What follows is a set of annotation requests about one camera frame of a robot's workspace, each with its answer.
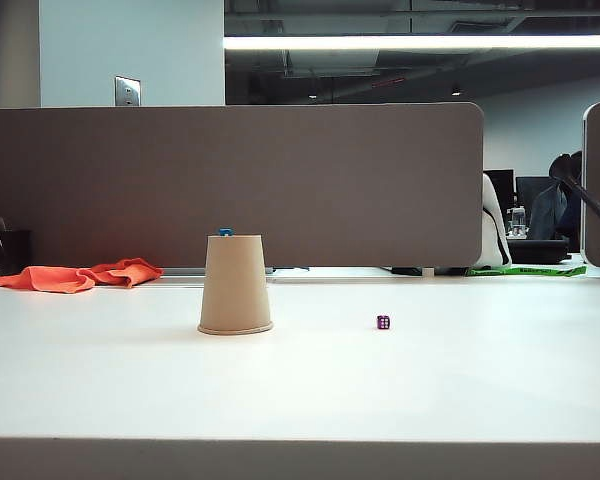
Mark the small blue die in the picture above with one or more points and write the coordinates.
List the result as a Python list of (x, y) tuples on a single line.
[(225, 232)]

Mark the upside-down brown paper cup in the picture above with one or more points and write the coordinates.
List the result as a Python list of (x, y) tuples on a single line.
[(235, 287)]

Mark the small purple die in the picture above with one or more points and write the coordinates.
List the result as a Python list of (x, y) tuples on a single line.
[(384, 322)]

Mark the wide brown desk divider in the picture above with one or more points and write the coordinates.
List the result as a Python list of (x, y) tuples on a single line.
[(330, 185)]

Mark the black computer monitor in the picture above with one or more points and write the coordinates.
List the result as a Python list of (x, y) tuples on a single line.
[(502, 185), (526, 190)]

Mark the black pendant ceiling lamp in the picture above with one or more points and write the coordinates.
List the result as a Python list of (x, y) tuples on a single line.
[(455, 91)]

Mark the clear water bottle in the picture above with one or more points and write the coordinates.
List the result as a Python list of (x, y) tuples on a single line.
[(517, 222)]

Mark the long ceiling light strip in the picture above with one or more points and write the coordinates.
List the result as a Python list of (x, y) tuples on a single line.
[(405, 42)]

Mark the green tape strip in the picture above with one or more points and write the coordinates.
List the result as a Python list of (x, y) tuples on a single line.
[(530, 270)]

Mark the flat black desk object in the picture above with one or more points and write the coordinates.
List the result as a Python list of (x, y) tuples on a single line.
[(537, 250)]

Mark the seated person in blue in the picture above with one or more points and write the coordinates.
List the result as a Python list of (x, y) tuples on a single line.
[(545, 215)]

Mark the crumpled orange cloth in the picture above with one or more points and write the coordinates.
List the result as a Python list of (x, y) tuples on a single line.
[(55, 279)]

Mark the black diagonal pole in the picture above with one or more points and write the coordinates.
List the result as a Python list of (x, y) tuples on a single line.
[(592, 197)]

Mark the dark box with clutter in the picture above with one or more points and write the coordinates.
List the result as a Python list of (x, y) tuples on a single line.
[(5, 250)]

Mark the metal wall outlet plate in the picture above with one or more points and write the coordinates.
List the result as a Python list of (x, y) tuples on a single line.
[(127, 91)]

